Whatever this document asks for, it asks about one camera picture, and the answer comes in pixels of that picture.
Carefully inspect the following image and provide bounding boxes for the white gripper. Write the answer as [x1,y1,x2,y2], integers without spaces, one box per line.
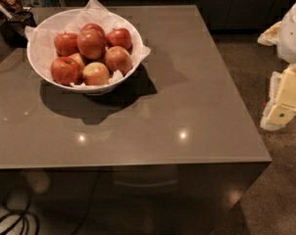
[257,2,296,131]

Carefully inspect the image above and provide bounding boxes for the large red apple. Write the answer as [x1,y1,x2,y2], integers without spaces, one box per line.
[76,28,105,60]

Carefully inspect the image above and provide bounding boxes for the red apple back right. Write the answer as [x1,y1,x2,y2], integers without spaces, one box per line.
[106,28,132,50]

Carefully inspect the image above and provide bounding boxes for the yellowish red apple front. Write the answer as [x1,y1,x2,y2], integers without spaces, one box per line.
[82,62,110,85]

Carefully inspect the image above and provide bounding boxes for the red apple back centre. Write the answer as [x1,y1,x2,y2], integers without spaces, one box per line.
[80,23,105,37]

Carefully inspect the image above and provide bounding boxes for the white bowl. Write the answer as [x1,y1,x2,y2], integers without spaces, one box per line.
[25,8,145,95]

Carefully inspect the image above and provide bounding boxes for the pale apple middle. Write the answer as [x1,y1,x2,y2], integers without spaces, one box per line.
[70,53,87,69]

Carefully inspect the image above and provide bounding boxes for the red apple far left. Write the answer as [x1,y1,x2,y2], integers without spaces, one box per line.
[54,33,78,56]

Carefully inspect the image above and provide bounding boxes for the red apple front left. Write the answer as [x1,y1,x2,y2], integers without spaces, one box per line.
[50,57,81,85]

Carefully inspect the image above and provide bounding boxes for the dark basket with items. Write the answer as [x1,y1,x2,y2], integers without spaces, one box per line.
[0,0,36,48]

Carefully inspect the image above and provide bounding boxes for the black cables on floor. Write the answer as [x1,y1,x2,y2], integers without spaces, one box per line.
[0,176,41,235]

